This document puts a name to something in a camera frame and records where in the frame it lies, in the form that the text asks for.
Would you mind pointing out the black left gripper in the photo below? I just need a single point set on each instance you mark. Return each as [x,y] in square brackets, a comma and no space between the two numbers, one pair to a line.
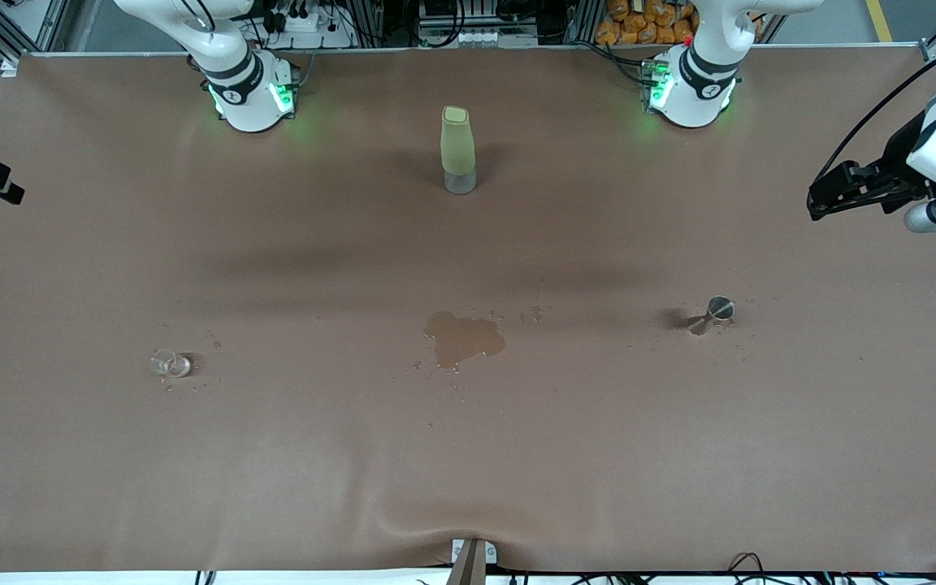
[895,162]

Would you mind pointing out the steel double jigger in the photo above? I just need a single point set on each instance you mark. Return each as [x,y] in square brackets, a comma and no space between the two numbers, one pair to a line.
[720,309]

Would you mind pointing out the clear glass beaker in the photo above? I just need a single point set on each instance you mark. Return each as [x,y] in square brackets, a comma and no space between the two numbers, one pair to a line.
[171,366]

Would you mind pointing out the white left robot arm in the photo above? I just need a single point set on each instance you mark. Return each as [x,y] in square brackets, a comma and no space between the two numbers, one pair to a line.
[691,97]

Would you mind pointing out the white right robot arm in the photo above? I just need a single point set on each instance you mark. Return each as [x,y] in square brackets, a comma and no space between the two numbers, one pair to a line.
[244,106]

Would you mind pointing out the green sleeved shaker bottle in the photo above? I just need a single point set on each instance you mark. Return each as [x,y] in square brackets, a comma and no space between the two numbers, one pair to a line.
[457,146]

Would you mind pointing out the orange snack packs pile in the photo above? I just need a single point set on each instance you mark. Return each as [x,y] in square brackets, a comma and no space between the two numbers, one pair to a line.
[647,24]

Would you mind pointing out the white power strip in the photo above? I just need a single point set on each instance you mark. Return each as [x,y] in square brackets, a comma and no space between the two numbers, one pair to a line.
[305,24]

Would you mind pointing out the silver electronics box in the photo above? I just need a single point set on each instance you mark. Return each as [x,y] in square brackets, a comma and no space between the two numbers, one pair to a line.
[476,36]

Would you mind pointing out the brown liquid puddle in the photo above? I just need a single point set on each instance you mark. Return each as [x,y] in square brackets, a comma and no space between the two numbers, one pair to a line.
[460,337]

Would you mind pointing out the brown table mat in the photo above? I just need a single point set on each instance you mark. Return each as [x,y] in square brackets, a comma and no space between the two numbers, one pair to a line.
[468,455]

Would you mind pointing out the aluminium frame struts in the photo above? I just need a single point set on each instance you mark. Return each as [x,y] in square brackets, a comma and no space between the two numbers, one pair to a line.
[52,20]

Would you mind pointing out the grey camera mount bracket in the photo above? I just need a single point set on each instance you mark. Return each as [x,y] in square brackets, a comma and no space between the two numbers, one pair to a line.
[472,565]

